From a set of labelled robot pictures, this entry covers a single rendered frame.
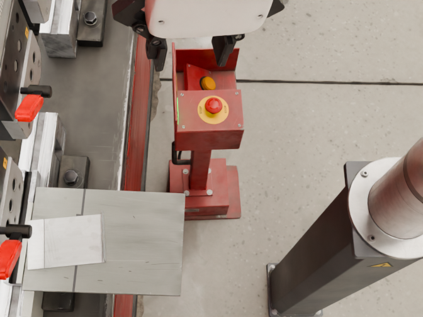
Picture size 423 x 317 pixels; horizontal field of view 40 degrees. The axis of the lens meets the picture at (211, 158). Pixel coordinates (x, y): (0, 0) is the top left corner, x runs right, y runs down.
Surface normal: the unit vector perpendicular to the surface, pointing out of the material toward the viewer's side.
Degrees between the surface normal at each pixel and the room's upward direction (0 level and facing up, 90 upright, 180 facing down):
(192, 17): 88
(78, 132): 0
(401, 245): 0
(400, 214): 90
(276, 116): 0
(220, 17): 87
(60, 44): 90
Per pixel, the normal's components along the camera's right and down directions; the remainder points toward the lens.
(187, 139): 0.06, 0.93
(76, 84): 0.06, -0.36
